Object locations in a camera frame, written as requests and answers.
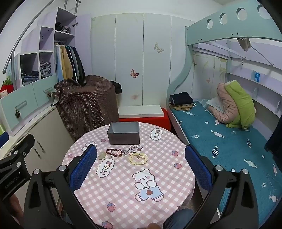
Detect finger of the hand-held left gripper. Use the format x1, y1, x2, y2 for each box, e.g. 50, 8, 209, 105
0, 134, 35, 164
0, 132, 10, 148

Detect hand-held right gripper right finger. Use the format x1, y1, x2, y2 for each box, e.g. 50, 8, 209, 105
185, 145, 259, 229

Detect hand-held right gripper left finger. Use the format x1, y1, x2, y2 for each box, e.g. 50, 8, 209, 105
22, 144, 105, 229

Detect cream bead bracelet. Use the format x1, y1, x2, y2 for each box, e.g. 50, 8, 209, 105
128, 152, 148, 165

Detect grey metal tin box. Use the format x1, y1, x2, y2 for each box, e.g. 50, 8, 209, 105
107, 122, 140, 145

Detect person's left hand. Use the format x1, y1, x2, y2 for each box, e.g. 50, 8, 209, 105
7, 194, 24, 223

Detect beige cabinet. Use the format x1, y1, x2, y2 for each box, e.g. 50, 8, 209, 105
9, 106, 75, 166

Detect light green drawer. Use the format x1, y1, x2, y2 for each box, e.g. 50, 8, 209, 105
33, 74, 59, 106
0, 89, 37, 131

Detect pink checked tablecloth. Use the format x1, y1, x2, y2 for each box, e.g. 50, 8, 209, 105
61, 122, 196, 229

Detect teal candy print bed sheet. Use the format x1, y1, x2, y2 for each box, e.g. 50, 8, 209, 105
171, 99, 282, 225

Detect person's jeans leg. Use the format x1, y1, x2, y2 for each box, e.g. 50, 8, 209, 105
163, 208, 195, 229

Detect red stool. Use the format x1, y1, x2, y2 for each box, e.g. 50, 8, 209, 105
119, 108, 172, 132

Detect red strawberry plush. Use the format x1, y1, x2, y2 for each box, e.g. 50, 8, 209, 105
0, 76, 14, 93

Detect brown polka dot cloth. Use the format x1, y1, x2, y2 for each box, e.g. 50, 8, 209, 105
54, 75, 119, 141

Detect folded jeans stack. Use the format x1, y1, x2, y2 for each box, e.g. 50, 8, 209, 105
21, 70, 39, 87

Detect white pillow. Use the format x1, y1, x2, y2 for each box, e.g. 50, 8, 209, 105
205, 97, 225, 113

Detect folded navy clothes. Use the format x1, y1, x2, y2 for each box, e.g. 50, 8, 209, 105
169, 92, 194, 106

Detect folded grey clothes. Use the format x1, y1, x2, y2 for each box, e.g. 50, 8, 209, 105
40, 62, 52, 78

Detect pink and green bedding bundle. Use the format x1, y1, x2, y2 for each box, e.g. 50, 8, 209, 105
224, 80, 256, 130

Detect black garment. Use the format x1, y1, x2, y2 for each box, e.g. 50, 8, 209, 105
111, 80, 122, 95

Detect row of hanging clothes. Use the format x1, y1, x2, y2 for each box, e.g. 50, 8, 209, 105
54, 43, 86, 87

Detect grey metal handrail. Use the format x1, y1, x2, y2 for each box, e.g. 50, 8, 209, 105
2, 0, 80, 75

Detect dark bundled clothes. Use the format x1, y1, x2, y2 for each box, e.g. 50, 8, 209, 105
55, 21, 71, 33

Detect white panelled wardrobe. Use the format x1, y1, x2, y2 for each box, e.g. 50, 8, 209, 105
91, 13, 190, 109

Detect grey hanging cloth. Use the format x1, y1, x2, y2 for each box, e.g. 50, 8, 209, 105
237, 37, 252, 52

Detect light green bunk bed frame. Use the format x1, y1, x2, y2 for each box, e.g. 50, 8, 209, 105
166, 0, 282, 146

